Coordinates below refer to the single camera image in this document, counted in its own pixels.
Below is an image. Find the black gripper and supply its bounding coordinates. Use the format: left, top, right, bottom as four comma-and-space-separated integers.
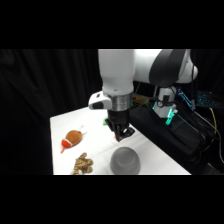
106, 108, 136, 143

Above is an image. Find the grey bowl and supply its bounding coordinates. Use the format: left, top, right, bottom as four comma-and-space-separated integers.
109, 146, 143, 176

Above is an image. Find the tiger striped plush toy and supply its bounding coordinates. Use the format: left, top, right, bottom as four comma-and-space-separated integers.
72, 152, 95, 176

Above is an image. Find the orange plush toy with tag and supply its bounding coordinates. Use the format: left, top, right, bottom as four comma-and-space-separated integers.
60, 124, 89, 155

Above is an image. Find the black curtain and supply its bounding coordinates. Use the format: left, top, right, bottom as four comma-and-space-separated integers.
0, 49, 224, 176

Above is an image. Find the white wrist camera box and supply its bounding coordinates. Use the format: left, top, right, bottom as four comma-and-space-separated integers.
87, 91, 113, 111

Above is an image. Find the blue cable bundle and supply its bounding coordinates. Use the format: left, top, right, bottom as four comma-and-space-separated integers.
176, 87, 197, 110

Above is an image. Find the yellow cable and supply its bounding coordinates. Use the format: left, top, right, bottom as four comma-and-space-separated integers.
193, 107, 219, 135

